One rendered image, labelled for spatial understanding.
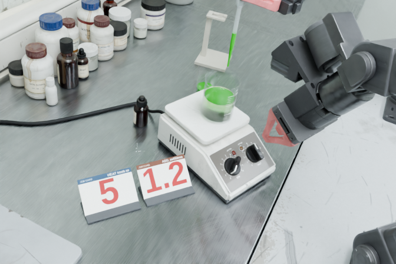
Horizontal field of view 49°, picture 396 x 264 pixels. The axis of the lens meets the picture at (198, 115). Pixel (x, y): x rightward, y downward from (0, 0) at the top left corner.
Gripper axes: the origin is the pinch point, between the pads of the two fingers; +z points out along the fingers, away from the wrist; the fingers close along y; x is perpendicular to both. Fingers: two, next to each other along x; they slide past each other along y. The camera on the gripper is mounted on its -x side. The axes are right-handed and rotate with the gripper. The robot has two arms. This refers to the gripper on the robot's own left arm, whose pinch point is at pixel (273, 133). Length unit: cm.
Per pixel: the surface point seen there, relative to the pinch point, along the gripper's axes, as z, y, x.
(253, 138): 7.3, -1.6, -1.2
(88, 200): 14.7, 28.7, -5.0
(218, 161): 7.2, 7.7, -0.5
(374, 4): 48, -136, -31
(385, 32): 52, -139, -18
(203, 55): 28.4, -18.8, -26.8
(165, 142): 16.6, 9.8, -8.6
